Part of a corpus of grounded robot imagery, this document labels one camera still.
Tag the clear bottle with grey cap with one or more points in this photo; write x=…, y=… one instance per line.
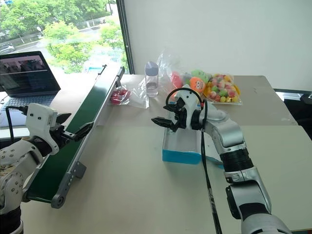
x=151, y=80

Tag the dark window frame post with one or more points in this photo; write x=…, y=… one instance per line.
x=125, y=36

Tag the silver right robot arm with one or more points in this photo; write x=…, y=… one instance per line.
x=226, y=131

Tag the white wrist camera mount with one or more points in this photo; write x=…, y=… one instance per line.
x=40, y=117
x=190, y=97

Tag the dark blue laptop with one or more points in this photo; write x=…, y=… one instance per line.
x=26, y=75

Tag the clear bag with red items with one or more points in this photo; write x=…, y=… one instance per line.
x=136, y=93

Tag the green conveyor belt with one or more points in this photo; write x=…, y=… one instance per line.
x=80, y=124

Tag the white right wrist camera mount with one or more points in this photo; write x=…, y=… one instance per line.
x=190, y=97

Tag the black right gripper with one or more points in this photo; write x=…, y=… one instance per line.
x=180, y=119

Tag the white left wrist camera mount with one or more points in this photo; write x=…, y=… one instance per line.
x=40, y=117

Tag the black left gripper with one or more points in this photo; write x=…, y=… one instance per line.
x=58, y=136

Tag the orange toy ball with face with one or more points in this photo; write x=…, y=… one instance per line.
x=198, y=84

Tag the white and blue box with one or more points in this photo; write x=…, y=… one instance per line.
x=180, y=143

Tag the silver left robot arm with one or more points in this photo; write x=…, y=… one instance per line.
x=17, y=161

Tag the bag of colourful candies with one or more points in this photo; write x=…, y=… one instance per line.
x=224, y=90

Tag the green toy ball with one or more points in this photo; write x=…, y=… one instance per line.
x=201, y=74

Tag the black furniture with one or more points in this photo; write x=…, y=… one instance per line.
x=295, y=107

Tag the clear bag of toys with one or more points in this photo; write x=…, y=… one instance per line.
x=168, y=65

